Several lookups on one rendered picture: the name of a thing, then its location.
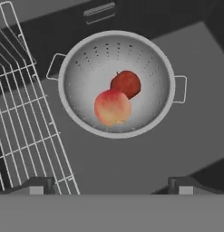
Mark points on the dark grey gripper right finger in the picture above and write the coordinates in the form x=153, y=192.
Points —
x=183, y=185

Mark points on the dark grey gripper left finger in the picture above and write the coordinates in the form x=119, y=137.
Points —
x=37, y=185

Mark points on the dark grey sink basin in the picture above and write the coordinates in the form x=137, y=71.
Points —
x=146, y=163

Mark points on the pink yellow peach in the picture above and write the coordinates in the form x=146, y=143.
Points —
x=112, y=107

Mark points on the dark red apple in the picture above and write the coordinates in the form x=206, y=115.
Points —
x=128, y=82

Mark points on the silver metal colander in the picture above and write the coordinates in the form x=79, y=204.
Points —
x=116, y=60

